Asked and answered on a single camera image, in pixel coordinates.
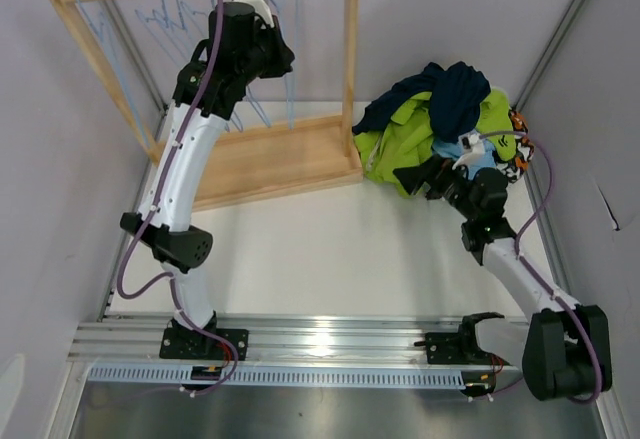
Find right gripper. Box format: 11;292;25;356
392;155;478;222

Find blue hanger of yellow shorts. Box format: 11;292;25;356
135;0;172;39

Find lime green shorts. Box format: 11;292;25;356
354;88;515;197

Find blue hanger of light-blue shorts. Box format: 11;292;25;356
165;0;197;51

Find aluminium mounting rail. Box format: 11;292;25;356
67;313;531;371

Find orange camouflage shorts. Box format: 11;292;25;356
493;109;535;184

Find wooden clothes rack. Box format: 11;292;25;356
49;0;362;210

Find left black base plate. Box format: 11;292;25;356
159;325;249;361

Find purple cable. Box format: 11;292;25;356
477;131;604;405
115;0;224;301

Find light blue shorts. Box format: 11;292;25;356
432;139;497;178

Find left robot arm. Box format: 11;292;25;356
120;1;294;359

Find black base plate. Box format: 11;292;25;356
159;325;249;361
413;312;505;366

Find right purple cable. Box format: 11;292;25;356
477;131;604;405

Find blue hanger of camouflage shorts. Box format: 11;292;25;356
75;0;151;151

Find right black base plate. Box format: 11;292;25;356
413;312;505;366

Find white slotted cable duct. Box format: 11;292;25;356
88;363;465;391

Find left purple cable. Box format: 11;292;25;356
115;0;224;301

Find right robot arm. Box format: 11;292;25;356
393;155;612;404

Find navy blue shorts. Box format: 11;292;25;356
352;61;491;142

